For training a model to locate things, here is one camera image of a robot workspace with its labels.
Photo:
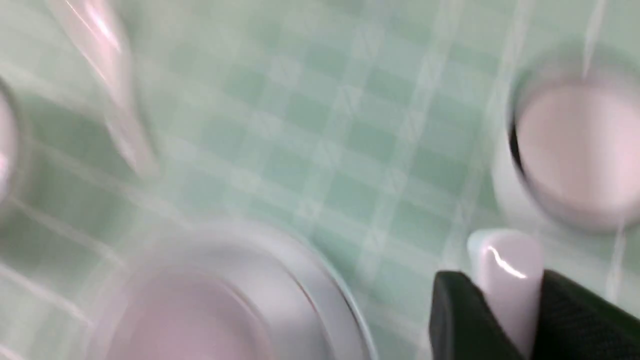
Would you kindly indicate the plain white spoon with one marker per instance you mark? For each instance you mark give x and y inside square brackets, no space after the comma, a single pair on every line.
[507,265]

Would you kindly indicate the white cup black rim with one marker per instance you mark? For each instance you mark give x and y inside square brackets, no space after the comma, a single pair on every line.
[568,154]

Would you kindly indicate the white bowl black rim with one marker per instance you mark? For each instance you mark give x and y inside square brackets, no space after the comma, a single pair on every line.
[13,149]

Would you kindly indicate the green checkered tablecloth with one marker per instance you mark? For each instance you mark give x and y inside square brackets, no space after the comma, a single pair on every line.
[365,126]

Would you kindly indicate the white spoon patterned handle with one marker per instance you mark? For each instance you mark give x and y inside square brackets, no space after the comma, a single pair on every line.
[98,34]

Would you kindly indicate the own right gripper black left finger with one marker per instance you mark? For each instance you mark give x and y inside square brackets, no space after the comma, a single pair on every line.
[461,324]

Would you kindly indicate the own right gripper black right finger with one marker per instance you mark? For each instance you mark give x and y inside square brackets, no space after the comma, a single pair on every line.
[575,323]

